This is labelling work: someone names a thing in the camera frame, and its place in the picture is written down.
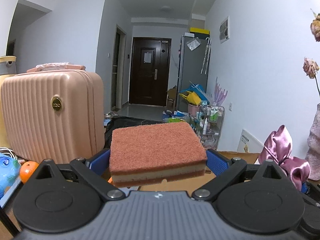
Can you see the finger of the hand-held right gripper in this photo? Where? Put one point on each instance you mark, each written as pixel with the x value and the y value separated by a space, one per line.
pixel 312 192

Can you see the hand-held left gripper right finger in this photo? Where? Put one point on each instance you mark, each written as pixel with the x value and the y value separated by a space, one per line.
pixel 220 163

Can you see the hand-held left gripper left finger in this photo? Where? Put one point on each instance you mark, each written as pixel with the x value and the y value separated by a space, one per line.
pixel 100 160

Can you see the red cardboard box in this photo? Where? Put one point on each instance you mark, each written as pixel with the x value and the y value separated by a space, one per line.
pixel 240 157

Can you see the brown layered sponge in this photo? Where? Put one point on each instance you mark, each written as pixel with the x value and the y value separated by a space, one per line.
pixel 155 145

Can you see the pink satin scrunchie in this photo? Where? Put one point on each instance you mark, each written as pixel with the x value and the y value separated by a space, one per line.
pixel 280 142

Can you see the white flat panel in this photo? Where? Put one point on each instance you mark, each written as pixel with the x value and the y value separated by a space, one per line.
pixel 250 141

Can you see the black fabric bag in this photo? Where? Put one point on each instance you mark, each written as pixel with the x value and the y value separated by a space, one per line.
pixel 125 123

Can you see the metal trolley cart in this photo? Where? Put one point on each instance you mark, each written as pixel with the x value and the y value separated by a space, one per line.
pixel 212 115

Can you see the pink basket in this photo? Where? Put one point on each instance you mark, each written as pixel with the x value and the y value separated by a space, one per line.
pixel 193 109

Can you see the pink ribbed suitcase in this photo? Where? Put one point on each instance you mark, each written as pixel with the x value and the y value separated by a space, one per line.
pixel 50 120

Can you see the pile of colourful packets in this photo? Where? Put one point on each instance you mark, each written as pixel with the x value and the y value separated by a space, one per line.
pixel 175 117

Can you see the yellow and blue bags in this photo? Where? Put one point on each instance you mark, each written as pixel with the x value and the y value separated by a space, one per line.
pixel 192 97

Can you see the orange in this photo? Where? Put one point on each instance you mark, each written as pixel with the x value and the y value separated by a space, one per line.
pixel 27 171

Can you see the brown cardboard carton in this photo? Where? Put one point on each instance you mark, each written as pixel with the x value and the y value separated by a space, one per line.
pixel 172 97

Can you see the blue wet wipes pack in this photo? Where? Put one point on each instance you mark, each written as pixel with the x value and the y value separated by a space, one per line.
pixel 7 170

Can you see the dark wooden door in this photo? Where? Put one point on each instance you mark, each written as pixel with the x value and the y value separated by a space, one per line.
pixel 150 80

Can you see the grey refrigerator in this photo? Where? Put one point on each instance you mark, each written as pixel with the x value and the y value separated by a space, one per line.
pixel 192 70

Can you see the flat pink package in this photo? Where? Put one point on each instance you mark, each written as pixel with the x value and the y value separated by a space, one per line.
pixel 56 67

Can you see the hanging folded umbrellas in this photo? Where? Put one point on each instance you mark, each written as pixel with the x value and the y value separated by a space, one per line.
pixel 206 55

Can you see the paper notice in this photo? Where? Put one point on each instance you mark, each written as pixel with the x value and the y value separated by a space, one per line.
pixel 147 57

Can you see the clear plastic bag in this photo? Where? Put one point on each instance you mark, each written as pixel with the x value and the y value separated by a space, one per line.
pixel 194 44

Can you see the bunch of dried pink roses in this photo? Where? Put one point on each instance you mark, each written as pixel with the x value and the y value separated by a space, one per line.
pixel 311 67

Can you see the yellow and black box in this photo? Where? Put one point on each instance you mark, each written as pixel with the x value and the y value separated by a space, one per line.
pixel 199 31

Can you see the round ceiling lamp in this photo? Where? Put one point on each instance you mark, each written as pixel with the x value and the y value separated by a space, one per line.
pixel 166 8

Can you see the white wall socket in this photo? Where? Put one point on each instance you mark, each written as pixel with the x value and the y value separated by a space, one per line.
pixel 230 106

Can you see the purple wall decoration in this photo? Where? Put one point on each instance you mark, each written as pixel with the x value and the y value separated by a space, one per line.
pixel 219 93

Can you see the side doorway frame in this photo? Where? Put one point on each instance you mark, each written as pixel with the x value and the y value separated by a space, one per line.
pixel 117 67

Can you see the wall picture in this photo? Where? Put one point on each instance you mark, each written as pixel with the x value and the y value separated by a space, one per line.
pixel 224 30

